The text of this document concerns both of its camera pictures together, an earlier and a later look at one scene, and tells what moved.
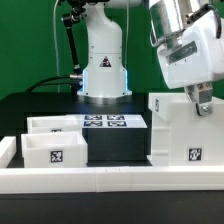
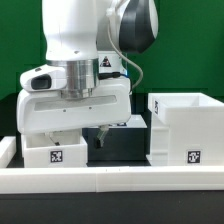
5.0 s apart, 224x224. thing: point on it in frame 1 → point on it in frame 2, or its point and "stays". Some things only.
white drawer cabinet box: (183, 138) stays
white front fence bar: (112, 179) stays
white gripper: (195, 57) → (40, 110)
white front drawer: (54, 149) stays
